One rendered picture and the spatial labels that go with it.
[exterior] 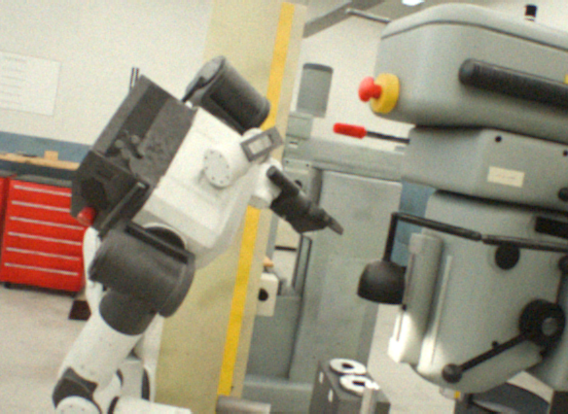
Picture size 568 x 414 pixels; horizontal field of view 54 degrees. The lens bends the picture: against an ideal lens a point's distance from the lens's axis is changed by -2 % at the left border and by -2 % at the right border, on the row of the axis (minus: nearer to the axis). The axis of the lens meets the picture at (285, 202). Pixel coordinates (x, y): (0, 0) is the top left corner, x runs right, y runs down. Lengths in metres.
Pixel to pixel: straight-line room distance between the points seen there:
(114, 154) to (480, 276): 0.61
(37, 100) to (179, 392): 7.63
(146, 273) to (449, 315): 0.47
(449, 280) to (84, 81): 9.18
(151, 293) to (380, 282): 0.35
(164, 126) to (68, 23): 8.98
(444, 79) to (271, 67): 1.85
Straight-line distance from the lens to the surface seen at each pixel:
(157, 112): 1.05
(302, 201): 1.46
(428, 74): 0.83
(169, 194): 0.98
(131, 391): 1.42
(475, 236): 0.78
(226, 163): 0.93
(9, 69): 10.03
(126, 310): 0.95
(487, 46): 0.84
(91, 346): 1.01
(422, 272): 0.94
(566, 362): 1.03
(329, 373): 1.41
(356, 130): 0.98
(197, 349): 2.76
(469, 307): 0.92
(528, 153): 0.89
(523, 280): 0.95
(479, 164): 0.85
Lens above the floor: 1.65
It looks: 5 degrees down
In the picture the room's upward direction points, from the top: 10 degrees clockwise
